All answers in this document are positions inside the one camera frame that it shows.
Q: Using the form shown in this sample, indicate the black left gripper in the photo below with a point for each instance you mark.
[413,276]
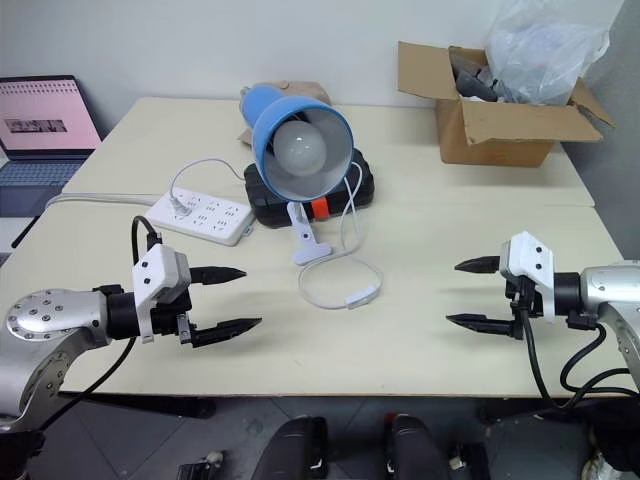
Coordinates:
[170,320]

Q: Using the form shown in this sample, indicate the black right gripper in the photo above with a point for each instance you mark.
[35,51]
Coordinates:
[525,302]

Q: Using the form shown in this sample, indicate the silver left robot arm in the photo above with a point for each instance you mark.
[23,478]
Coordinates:
[45,310]

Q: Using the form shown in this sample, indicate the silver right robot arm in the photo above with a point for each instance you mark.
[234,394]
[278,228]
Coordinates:
[607,287]

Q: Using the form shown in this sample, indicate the white power plug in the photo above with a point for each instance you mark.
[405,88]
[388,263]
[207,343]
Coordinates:
[180,209]

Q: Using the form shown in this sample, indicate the blue clamp desk lamp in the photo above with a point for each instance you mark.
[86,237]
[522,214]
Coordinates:
[265,110]

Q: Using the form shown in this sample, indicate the white power strip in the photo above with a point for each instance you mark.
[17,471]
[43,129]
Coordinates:
[220,220]

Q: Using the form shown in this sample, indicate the brown cardboard box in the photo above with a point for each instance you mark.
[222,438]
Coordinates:
[500,137]

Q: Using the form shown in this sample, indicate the black toolbox with orange latch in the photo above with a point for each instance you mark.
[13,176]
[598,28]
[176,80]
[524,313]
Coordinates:
[361,185]

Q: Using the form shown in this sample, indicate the dark rounded shape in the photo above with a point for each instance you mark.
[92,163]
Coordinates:
[615,435]
[295,450]
[412,450]

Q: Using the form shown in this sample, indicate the white light bulb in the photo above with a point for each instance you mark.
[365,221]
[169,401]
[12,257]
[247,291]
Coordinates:
[300,147]

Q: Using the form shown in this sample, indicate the dark grey packed items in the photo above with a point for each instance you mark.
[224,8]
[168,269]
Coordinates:
[470,80]

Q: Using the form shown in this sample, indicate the clear plastic bag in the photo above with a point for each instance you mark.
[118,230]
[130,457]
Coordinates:
[540,50]

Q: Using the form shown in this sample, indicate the open laptop with pink screen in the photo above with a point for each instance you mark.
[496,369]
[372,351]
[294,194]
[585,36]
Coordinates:
[45,115]

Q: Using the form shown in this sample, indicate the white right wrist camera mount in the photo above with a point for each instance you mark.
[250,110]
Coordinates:
[530,255]

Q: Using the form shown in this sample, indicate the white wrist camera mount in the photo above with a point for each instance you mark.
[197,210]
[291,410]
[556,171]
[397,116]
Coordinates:
[156,270]
[530,255]

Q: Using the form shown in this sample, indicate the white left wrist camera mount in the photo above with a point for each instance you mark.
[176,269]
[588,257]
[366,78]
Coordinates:
[156,270]

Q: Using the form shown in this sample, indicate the black table frame bar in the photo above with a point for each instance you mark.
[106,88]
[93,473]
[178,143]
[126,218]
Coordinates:
[150,405]

